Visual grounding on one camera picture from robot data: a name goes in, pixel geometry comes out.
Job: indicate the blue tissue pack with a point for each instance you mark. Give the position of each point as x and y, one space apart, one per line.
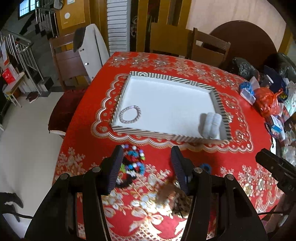
246 92

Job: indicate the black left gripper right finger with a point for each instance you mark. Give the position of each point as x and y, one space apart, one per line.
183 169

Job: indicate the black scrunchie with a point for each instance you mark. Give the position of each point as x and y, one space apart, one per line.
124 182

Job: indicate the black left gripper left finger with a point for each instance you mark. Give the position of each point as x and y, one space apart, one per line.
109 170

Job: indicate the black plastic bag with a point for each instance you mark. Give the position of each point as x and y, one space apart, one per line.
243 68

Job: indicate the wooden chair with jacket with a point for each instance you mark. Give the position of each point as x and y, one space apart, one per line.
67 62

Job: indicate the leopard print scrunchie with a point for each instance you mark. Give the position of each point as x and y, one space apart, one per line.
171 195

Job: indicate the metal stair railing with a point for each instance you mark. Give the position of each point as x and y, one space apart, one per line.
21 48

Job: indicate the white jacket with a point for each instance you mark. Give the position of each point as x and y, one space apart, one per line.
92 49

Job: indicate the striped white tray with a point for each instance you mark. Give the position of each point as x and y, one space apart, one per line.
167 107

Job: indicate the red floral tablecloth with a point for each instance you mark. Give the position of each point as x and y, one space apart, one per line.
132 213

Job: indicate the red plastic bag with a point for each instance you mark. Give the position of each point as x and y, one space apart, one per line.
267 102

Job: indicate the dark round tabletop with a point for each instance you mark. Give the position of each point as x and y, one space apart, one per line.
248 41

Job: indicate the wooden chair behind table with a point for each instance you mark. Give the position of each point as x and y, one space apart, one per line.
208 49

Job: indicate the white louvred door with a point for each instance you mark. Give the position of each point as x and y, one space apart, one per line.
118 25

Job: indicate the white fluffy scrunchie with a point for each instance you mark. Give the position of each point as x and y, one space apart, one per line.
209 125

